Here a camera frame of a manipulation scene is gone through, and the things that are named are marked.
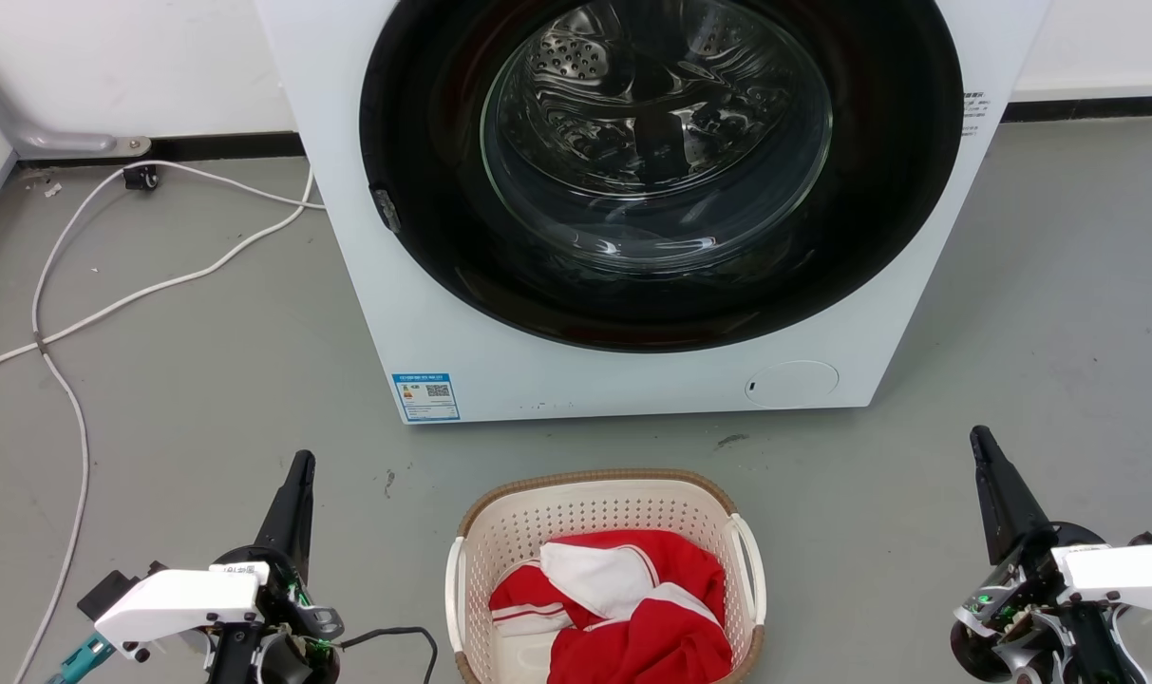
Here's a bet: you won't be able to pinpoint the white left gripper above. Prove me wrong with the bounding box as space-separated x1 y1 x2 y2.
77 450 346 666

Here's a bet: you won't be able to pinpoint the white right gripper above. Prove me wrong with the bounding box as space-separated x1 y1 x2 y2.
951 425 1152 666

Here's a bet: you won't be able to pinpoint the white plastic laundry basket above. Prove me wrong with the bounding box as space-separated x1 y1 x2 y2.
444 467 768 684

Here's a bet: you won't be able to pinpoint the blue energy label sticker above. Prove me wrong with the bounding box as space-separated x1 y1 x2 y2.
392 372 462 423

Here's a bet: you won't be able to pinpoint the white front-load washing machine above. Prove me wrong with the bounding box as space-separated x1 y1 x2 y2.
255 0 1051 426

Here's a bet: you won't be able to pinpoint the round white filter cover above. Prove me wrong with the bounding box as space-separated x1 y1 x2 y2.
745 360 840 410

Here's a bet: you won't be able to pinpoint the teal connector piece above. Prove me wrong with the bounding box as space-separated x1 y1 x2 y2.
47 635 117 684

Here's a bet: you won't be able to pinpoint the black round glass washer door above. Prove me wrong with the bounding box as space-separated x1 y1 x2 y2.
359 0 964 354

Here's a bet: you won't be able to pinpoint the red and white garment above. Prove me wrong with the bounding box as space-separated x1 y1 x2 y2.
488 530 734 684

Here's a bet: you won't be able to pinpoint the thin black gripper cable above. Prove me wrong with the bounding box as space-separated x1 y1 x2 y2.
333 624 440 684

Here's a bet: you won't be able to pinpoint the thick white cable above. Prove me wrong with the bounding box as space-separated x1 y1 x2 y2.
0 163 315 383

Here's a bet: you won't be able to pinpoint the thin white cable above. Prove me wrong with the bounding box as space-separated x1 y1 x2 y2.
10 160 327 684

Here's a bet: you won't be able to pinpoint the grey pipe with floor bracket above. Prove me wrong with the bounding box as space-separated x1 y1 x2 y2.
0 43 152 161

